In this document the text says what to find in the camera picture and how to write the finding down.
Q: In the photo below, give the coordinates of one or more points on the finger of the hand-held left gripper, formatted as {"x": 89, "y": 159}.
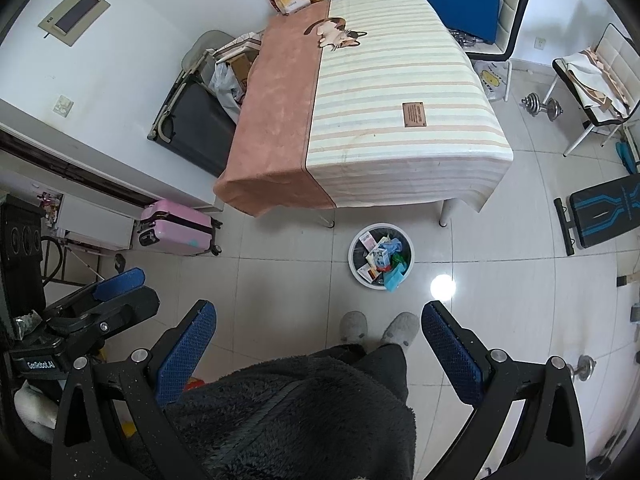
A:
{"x": 130, "y": 305}
{"x": 120, "y": 282}

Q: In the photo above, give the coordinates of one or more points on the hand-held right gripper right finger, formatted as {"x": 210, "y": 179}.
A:
{"x": 452, "y": 355}

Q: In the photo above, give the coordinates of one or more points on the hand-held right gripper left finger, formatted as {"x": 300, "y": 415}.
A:
{"x": 187, "y": 355}

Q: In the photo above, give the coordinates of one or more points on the light blue plastic sheet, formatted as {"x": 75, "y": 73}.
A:
{"x": 394, "y": 280}

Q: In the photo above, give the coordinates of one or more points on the green plastic bag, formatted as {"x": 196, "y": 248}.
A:
{"x": 397, "y": 261}

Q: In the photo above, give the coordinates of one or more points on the long white printed box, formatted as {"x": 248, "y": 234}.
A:
{"x": 374, "y": 274}

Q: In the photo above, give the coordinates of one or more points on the blue packet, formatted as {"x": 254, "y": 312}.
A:
{"x": 392, "y": 246}

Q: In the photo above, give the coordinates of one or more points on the round grey trash bin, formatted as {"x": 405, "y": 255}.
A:
{"x": 356, "y": 260}

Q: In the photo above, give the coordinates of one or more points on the grey fluffy slipper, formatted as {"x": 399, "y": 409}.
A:
{"x": 400, "y": 329}
{"x": 354, "y": 327}

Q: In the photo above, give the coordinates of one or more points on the white low cabinet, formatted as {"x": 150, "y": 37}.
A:
{"x": 95, "y": 222}

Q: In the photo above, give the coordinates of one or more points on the pink suitcase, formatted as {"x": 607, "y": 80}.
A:
{"x": 175, "y": 227}

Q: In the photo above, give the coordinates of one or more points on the black speaker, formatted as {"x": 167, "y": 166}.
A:
{"x": 20, "y": 250}

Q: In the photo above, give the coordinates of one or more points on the person's dark fleece robe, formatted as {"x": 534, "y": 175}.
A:
{"x": 300, "y": 420}

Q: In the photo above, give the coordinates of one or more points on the small chrome dumbbell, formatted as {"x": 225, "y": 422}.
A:
{"x": 582, "y": 367}

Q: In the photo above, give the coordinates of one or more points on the small white printed box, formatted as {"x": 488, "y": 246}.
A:
{"x": 370, "y": 241}

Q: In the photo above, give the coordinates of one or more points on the white table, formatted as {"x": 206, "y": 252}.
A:
{"x": 445, "y": 212}

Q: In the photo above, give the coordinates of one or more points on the black and blue weight bench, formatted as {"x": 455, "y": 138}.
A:
{"x": 605, "y": 210}

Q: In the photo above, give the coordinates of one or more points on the white plastic bag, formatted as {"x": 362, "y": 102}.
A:
{"x": 225, "y": 90}

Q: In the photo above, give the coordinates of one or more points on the brown leather label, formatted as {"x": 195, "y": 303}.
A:
{"x": 415, "y": 115}

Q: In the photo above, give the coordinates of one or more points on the cardboard box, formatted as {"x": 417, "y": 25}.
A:
{"x": 240, "y": 65}

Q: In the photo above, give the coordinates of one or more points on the large chrome dumbbell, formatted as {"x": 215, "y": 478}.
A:
{"x": 542, "y": 106}

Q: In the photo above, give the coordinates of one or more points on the teal plastic item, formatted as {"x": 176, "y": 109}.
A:
{"x": 629, "y": 157}

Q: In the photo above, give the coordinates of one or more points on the white bag with yellow print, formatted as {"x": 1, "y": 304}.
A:
{"x": 492, "y": 82}

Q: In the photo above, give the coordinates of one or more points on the beige cloth bag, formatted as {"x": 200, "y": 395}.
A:
{"x": 595, "y": 80}

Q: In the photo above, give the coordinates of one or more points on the white framed chair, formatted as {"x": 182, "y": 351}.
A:
{"x": 615, "y": 55}

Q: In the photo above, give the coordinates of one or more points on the teal blue folder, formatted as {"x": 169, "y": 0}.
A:
{"x": 460, "y": 7}

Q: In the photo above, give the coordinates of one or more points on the white wall socket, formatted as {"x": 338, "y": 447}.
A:
{"x": 63, "y": 106}

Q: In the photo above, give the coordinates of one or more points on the beige wall panel box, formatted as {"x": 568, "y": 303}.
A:
{"x": 75, "y": 15}

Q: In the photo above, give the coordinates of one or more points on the beige chair with black frame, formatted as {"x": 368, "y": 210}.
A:
{"x": 512, "y": 5}

